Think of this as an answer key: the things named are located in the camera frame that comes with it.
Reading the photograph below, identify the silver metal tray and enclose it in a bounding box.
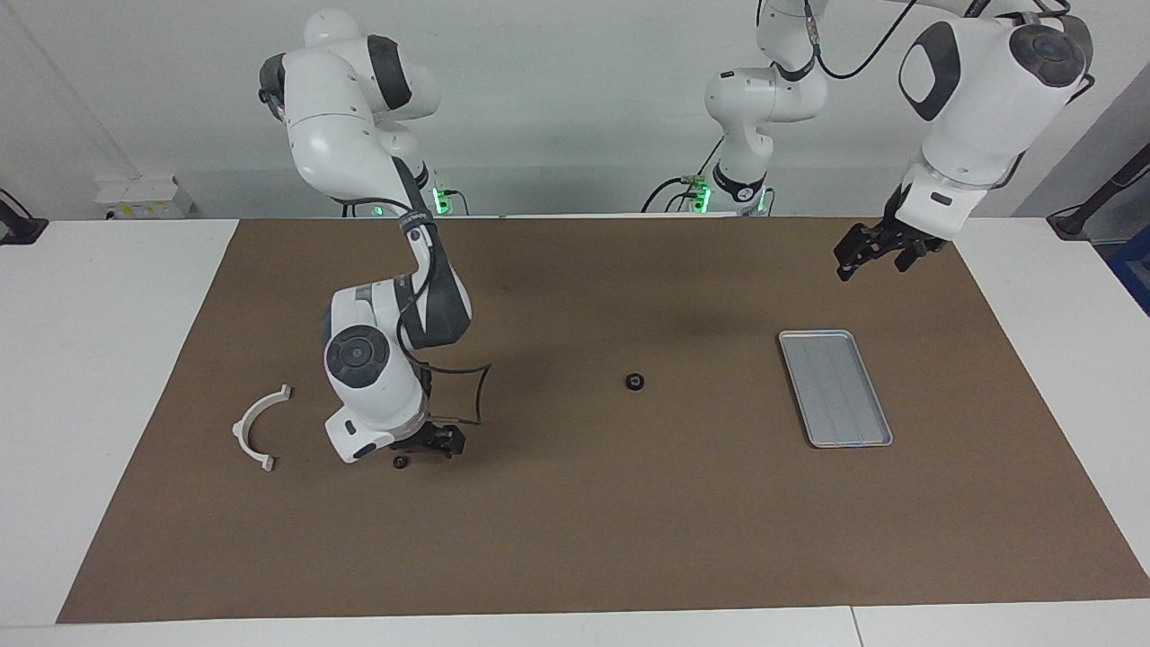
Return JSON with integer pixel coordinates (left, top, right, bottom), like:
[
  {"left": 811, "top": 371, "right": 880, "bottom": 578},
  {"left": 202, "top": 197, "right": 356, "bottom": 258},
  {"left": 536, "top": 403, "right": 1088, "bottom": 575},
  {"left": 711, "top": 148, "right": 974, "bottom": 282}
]
[{"left": 778, "top": 330, "right": 894, "bottom": 448}]

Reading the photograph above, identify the brown table mat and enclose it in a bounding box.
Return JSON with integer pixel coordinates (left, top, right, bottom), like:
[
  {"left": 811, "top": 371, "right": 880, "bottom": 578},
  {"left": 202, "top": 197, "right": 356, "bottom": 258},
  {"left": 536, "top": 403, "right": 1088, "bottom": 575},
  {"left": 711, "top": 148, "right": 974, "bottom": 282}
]
[{"left": 56, "top": 216, "right": 1150, "bottom": 624}]

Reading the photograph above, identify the blue crate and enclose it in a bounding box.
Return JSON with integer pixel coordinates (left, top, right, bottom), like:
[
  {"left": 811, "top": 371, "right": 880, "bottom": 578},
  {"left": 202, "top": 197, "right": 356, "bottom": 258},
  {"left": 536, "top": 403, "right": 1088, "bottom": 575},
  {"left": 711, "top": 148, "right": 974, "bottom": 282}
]
[{"left": 1107, "top": 225, "right": 1150, "bottom": 315}]

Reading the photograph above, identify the white power box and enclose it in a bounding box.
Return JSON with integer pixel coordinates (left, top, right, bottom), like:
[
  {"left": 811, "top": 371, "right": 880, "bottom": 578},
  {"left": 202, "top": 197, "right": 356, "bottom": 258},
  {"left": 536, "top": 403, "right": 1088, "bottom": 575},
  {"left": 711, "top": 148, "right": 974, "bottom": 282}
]
[{"left": 94, "top": 175, "right": 194, "bottom": 219}]

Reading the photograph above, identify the black table clamp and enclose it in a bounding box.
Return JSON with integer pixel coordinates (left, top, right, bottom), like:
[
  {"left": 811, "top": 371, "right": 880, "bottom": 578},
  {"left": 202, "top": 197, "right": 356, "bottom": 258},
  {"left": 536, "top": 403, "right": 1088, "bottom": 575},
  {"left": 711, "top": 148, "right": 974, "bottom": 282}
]
[{"left": 0, "top": 189, "right": 48, "bottom": 245}]

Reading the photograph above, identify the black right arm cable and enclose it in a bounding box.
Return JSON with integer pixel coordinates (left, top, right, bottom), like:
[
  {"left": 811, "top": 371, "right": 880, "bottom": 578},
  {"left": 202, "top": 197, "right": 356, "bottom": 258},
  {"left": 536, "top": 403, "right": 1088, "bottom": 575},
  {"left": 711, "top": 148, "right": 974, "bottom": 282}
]
[{"left": 341, "top": 184, "right": 493, "bottom": 425}]

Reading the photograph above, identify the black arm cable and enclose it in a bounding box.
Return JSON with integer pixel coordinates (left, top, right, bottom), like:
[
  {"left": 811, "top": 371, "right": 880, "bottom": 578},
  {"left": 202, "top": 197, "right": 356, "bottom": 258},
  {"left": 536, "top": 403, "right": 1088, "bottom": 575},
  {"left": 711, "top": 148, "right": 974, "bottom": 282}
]
[
  {"left": 642, "top": 0, "right": 1097, "bottom": 214},
  {"left": 341, "top": 184, "right": 493, "bottom": 425}
]

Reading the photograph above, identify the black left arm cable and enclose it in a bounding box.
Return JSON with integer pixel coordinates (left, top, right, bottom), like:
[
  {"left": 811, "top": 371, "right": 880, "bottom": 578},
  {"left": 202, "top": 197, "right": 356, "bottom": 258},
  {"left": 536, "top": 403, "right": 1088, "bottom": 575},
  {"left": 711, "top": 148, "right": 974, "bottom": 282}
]
[{"left": 642, "top": 0, "right": 1097, "bottom": 214}]

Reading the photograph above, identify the white semicircular bracket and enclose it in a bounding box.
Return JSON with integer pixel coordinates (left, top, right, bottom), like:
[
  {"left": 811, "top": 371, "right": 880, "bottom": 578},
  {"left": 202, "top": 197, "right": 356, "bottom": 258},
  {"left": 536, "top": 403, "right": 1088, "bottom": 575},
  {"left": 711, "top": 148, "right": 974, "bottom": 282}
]
[{"left": 232, "top": 385, "right": 293, "bottom": 473}]

